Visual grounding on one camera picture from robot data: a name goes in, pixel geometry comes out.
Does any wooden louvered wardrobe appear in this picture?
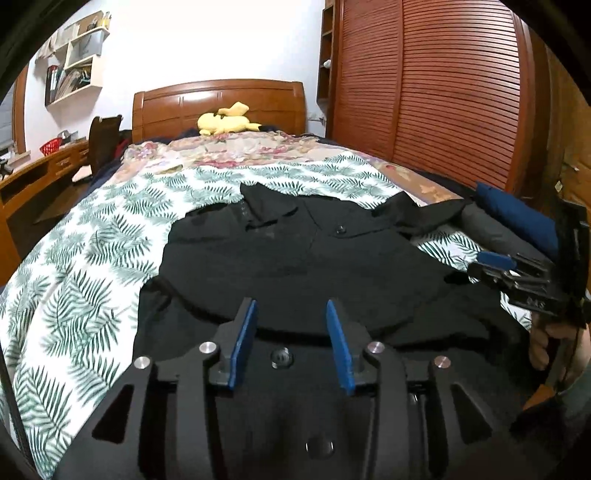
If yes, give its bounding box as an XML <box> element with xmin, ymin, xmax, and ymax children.
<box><xmin>331</xmin><ymin>0</ymin><xmax>555</xmax><ymax>204</ymax></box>

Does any white wall shelf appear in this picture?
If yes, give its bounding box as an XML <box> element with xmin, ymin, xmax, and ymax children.
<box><xmin>44</xmin><ymin>24</ymin><xmax>112</xmax><ymax>108</ymax></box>

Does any wooden open shelf unit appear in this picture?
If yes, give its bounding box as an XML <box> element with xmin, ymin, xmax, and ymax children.
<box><xmin>317</xmin><ymin>0</ymin><xmax>336</xmax><ymax>117</ymax></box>

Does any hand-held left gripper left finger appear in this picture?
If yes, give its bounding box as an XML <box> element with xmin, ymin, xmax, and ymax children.
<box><xmin>55</xmin><ymin>298</ymin><xmax>258</xmax><ymax>480</ymax></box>

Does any yellow plush toy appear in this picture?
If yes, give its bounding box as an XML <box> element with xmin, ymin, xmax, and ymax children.
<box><xmin>198</xmin><ymin>102</ymin><xmax>262</xmax><ymax>136</ymax></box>

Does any black collared shirt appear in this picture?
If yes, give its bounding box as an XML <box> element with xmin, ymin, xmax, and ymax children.
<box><xmin>131</xmin><ymin>182</ymin><xmax>536</xmax><ymax>370</ymax></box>

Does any person's right hand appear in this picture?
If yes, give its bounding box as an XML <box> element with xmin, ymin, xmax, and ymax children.
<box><xmin>527</xmin><ymin>318</ymin><xmax>591</xmax><ymax>387</ymax></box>

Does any leaf print blanket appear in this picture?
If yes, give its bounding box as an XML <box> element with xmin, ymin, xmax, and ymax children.
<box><xmin>0</xmin><ymin>152</ymin><xmax>534</xmax><ymax>480</ymax></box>

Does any blue folded cloth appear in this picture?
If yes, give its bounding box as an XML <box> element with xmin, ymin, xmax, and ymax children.
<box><xmin>475</xmin><ymin>182</ymin><xmax>560</xmax><ymax>257</ymax></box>

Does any wooden desk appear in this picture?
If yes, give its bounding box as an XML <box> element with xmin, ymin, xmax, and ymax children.
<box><xmin>0</xmin><ymin>138</ymin><xmax>91</xmax><ymax>288</ymax></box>

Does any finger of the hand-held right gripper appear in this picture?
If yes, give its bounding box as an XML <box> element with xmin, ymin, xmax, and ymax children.
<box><xmin>478</xmin><ymin>251</ymin><xmax>555</xmax><ymax>283</ymax></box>
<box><xmin>466</xmin><ymin>264</ymin><xmax>561</xmax><ymax>315</ymax></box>

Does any wooden bed headboard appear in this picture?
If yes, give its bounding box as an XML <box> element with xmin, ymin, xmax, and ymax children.
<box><xmin>133</xmin><ymin>79</ymin><xmax>308</xmax><ymax>142</ymax></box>

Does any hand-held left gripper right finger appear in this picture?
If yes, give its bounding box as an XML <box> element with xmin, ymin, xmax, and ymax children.
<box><xmin>325</xmin><ymin>299</ymin><xmax>525</xmax><ymax>480</ymax></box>

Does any dark desk chair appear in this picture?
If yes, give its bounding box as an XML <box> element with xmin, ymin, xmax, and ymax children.
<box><xmin>87</xmin><ymin>115</ymin><xmax>123</xmax><ymax>180</ymax></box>

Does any wooden door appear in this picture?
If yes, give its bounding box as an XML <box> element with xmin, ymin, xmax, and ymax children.
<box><xmin>547</xmin><ymin>51</ymin><xmax>591</xmax><ymax>206</ymax></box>

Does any grey folded cloth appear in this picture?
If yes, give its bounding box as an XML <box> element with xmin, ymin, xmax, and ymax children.
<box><xmin>455</xmin><ymin>203</ymin><xmax>550</xmax><ymax>274</ymax></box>

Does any floral blanket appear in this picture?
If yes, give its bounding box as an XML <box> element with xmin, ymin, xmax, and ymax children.
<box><xmin>122</xmin><ymin>130</ymin><xmax>462</xmax><ymax>204</ymax></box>

